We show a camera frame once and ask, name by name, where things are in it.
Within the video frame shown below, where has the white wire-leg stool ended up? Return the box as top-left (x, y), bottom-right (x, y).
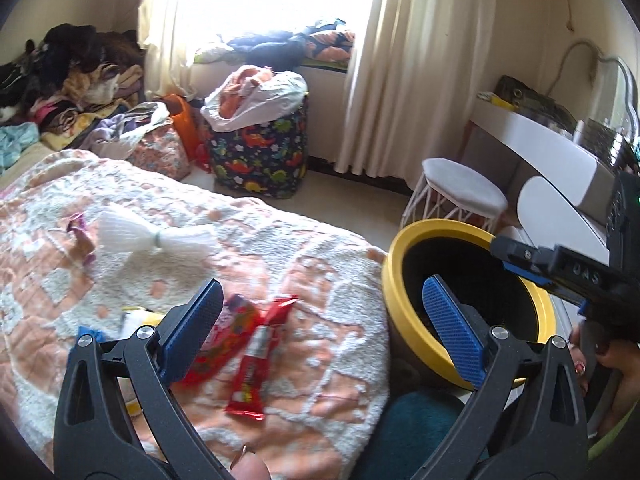
top-left (399, 157), bottom-right (509, 234)

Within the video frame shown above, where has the person's right forearm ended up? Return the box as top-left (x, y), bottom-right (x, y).
top-left (588, 406), bottom-right (640, 464)

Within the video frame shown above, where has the yellow-rimmed black trash bin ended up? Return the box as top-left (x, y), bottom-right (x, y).
top-left (382, 218), bottom-right (557, 392)

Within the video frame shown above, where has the dinosaur print laundry bag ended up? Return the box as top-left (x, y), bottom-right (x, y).
top-left (205, 100), bottom-right (309, 200)

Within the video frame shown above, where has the purple wrapper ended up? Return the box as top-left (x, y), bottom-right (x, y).
top-left (67, 212), bottom-right (97, 266)

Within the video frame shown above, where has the sheer white curtain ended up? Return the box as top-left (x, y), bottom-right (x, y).
top-left (137, 0), bottom-right (321, 102)

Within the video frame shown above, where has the orange cloth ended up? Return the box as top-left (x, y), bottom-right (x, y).
top-left (222, 64), bottom-right (277, 117)

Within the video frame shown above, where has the pile of clothes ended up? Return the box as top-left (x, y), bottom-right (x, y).
top-left (0, 22), bottom-right (147, 147)

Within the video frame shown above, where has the white vanity desk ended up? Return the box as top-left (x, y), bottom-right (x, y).
top-left (469, 92), bottom-right (617, 212)

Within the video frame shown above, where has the pink floral bag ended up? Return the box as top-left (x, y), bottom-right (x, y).
top-left (127, 127), bottom-right (194, 181)

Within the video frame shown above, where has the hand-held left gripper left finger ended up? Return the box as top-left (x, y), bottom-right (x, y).
top-left (52, 279), bottom-right (236, 480)

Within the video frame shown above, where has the person's right hand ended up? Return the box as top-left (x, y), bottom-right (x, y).
top-left (570, 322), bottom-right (640, 436)

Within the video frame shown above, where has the curved vanity mirror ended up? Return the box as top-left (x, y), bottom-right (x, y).
top-left (592, 52), bottom-right (640, 134)

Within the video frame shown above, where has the dark puffer jacket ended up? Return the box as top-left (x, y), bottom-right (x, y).
top-left (226, 29), bottom-right (314, 69)

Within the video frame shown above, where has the light blue cloth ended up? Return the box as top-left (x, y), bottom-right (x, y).
top-left (0, 124), bottom-right (42, 172)

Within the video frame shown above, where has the person's teal trouser leg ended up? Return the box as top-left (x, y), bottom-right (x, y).
top-left (357, 389), bottom-right (494, 480)

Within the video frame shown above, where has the long red snack wrapper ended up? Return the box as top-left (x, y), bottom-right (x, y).
top-left (224, 297), bottom-right (299, 421)

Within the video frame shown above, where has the pink and white patterned blanket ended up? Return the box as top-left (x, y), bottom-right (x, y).
top-left (0, 149), bottom-right (392, 480)

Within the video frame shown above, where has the orange bag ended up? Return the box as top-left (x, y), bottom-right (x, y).
top-left (162, 93), bottom-right (209, 167)

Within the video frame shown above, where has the white plastic bag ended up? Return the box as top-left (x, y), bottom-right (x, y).
top-left (199, 67), bottom-right (307, 134)

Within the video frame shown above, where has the red patterned snack packet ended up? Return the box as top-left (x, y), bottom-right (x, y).
top-left (172, 294), bottom-right (262, 389)

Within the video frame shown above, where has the blue wrapper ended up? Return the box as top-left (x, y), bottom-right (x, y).
top-left (75, 326), bottom-right (107, 350)

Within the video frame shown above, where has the yellow and white wrapper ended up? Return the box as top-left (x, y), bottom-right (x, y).
top-left (121, 307), bottom-right (165, 341)

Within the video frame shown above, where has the white drawer cabinet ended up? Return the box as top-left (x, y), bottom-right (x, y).
top-left (500, 175), bottom-right (614, 342)

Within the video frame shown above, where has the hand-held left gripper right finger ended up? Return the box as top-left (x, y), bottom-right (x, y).
top-left (410, 275), bottom-right (588, 480)

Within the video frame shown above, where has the orange print quilt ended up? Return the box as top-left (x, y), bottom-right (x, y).
top-left (304, 29), bottom-right (357, 64)

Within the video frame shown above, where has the cream curtain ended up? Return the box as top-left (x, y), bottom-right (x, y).
top-left (334, 0), bottom-right (499, 182)

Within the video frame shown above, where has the lavender and white cloth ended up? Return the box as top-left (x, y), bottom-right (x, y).
top-left (79, 102), bottom-right (172, 159)

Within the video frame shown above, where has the dark patterned organizer box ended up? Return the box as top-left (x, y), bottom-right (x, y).
top-left (574, 117), bottom-right (634, 172)

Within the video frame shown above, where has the person's left hand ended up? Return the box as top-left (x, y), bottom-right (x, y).
top-left (231, 443), bottom-right (272, 480)

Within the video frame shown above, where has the dark handbag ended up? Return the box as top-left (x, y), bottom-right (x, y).
top-left (494, 74), bottom-right (572, 122)

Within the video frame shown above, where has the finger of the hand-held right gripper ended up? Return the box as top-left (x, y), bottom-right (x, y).
top-left (490, 236), bottom-right (614, 289)
top-left (502, 258), bottom-right (594, 311)

